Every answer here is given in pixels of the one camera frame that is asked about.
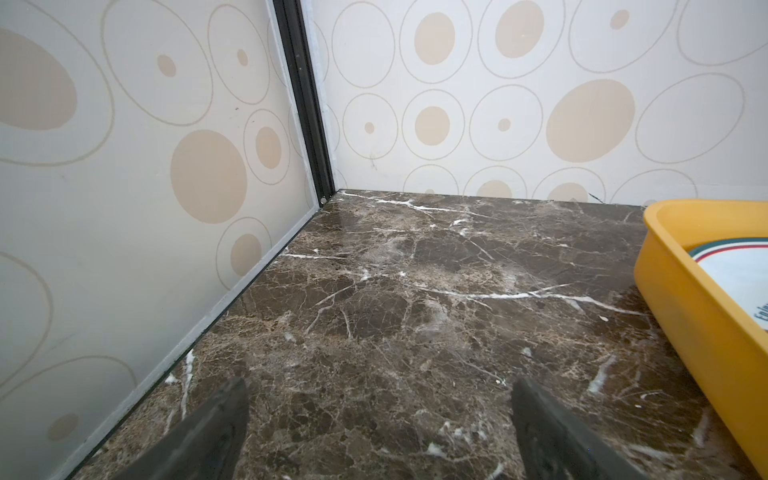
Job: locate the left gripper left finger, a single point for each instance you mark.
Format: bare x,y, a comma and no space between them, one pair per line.
205,445

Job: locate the left black frame post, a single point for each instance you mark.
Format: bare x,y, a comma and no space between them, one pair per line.
294,36

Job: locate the yellow plastic bin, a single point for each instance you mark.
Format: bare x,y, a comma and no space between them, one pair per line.
723,345

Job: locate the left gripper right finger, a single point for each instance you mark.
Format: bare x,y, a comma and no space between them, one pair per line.
555,444

